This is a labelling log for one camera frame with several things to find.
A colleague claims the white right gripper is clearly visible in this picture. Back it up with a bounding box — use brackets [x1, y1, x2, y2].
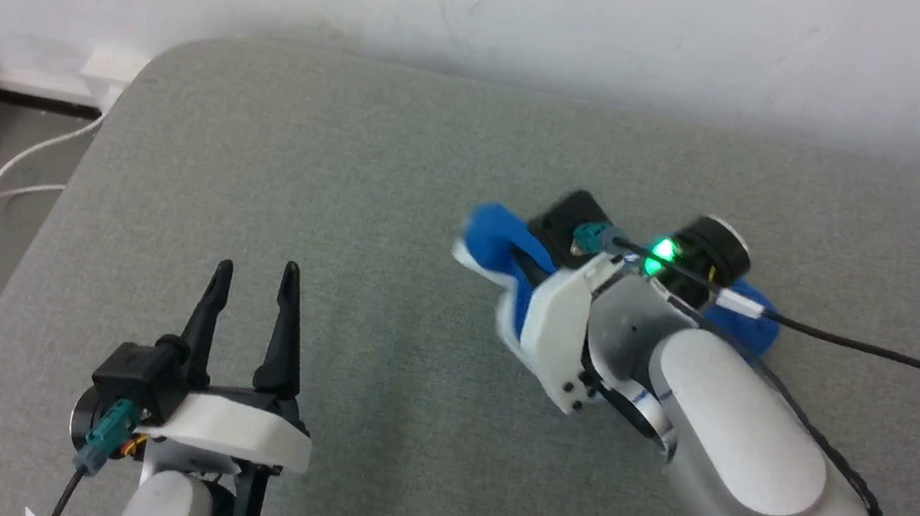
[494, 243, 713, 430]

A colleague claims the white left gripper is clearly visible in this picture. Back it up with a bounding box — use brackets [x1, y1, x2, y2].
[128, 247, 332, 516]

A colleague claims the blue and white garment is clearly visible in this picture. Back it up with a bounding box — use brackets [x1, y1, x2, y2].
[441, 198, 792, 394]

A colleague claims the grey fabric sofa seat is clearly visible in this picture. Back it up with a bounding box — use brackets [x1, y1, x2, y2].
[0, 11, 920, 516]

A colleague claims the black cable with teal plug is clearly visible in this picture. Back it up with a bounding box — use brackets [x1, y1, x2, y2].
[568, 218, 724, 290]
[47, 392, 139, 516]

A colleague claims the long white floor cable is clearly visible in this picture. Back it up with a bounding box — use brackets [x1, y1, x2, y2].
[0, 97, 111, 228]

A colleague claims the white wall socket box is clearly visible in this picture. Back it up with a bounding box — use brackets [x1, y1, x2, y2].
[76, 46, 153, 116]

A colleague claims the black cable with white plug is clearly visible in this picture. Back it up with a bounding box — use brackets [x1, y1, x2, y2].
[704, 286, 920, 401]

